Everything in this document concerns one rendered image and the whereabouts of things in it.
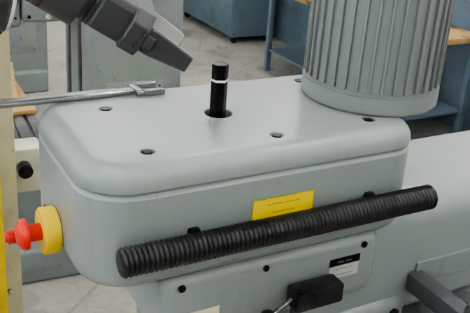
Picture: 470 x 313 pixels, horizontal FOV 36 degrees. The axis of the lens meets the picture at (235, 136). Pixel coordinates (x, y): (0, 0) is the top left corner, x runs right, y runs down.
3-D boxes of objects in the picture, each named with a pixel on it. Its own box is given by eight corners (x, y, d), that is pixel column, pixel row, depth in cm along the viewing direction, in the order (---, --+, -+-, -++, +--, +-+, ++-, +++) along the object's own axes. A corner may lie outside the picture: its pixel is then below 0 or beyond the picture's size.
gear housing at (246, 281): (161, 351, 91) (164, 284, 87) (98, 253, 110) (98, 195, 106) (373, 290, 106) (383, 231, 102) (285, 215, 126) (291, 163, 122)
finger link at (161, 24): (187, 31, 96) (147, 7, 94) (174, 51, 97) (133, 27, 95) (185, 28, 98) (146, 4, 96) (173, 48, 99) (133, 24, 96)
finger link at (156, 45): (181, 74, 88) (137, 48, 86) (195, 52, 87) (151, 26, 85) (182, 78, 87) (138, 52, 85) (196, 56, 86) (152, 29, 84)
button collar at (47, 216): (47, 264, 89) (46, 221, 87) (35, 240, 94) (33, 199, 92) (63, 260, 90) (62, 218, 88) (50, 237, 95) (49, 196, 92)
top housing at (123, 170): (89, 305, 82) (88, 179, 76) (31, 203, 103) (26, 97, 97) (408, 228, 104) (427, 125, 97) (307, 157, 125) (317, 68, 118)
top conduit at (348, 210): (125, 286, 79) (126, 258, 77) (112, 265, 82) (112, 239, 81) (436, 213, 99) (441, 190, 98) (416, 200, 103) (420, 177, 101)
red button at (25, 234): (20, 258, 88) (19, 229, 87) (12, 242, 91) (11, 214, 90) (47, 252, 90) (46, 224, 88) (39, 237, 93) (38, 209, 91)
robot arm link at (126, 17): (120, 46, 97) (39, -1, 93) (159, -15, 95) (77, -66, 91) (122, 76, 86) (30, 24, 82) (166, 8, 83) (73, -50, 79)
